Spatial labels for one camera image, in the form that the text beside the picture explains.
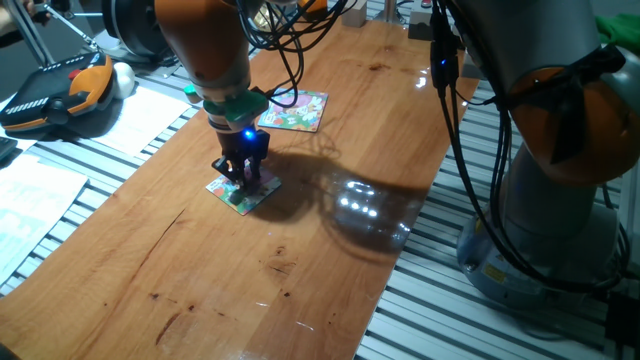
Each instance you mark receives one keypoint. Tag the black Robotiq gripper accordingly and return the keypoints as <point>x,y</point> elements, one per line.
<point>240,147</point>

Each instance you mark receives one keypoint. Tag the person forearm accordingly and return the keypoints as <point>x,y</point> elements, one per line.
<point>12,15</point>

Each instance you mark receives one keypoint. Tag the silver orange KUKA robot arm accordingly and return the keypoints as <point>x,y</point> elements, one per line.
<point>550,225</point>

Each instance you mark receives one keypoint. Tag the assembled butterfly jigsaw puzzle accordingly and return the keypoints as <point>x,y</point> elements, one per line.
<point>220,189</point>

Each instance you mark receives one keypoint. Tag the butterfly puzzle tray board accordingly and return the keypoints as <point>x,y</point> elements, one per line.
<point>300,112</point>

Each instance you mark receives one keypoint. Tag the white paper sheet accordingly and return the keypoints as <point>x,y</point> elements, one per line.
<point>30,210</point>
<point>140,120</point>

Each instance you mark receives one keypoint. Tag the white round ball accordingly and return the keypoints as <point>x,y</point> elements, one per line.
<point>124,80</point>

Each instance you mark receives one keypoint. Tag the orange round object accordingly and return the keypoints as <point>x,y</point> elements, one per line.
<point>314,9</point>

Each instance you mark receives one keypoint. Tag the black round device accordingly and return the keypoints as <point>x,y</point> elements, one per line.
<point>135,25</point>

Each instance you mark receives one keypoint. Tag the beige small box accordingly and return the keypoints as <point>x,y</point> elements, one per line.
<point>355,15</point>

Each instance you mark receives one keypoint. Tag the black orange teach pendant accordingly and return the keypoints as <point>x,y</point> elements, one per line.
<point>50,100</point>

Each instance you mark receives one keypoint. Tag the grey emergency stop box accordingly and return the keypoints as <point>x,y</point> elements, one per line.
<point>419,27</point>

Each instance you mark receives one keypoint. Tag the black connector blue light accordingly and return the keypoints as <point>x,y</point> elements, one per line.
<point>444,45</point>

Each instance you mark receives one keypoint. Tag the black keyboard corner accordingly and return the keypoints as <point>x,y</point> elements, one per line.
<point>6,148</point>

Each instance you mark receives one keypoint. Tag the metal tripod legs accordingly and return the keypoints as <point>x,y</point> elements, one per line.
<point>30,35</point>

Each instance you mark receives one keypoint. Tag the green cloth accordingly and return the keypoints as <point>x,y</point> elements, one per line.
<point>620,30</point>

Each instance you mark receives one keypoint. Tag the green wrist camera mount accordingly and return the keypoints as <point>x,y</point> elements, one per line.
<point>245,107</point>

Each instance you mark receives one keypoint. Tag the metal post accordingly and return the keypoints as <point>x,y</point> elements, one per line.
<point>390,10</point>

